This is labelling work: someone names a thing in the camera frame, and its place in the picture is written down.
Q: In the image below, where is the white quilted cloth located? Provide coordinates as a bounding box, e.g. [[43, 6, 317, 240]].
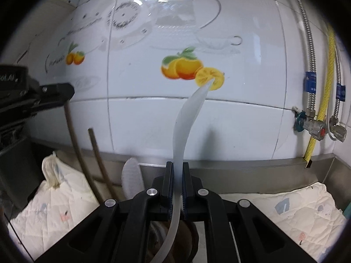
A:
[[7, 151, 349, 263]]

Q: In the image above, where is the brown wooden chopstick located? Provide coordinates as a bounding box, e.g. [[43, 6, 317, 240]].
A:
[[64, 101, 103, 204], [88, 128, 120, 201]]

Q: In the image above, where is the steel braided hose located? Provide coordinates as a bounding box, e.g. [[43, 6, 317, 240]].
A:
[[328, 46, 348, 143], [293, 0, 317, 113]]

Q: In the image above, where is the yellow gas hose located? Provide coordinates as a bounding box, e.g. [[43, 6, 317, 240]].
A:
[[303, 24, 337, 169]]

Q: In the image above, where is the white plastic spoon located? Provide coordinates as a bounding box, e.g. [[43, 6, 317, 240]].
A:
[[152, 78, 214, 262], [121, 158, 145, 199]]

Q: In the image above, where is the metal gas valve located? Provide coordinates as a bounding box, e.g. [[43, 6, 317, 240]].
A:
[[292, 107, 327, 141]]

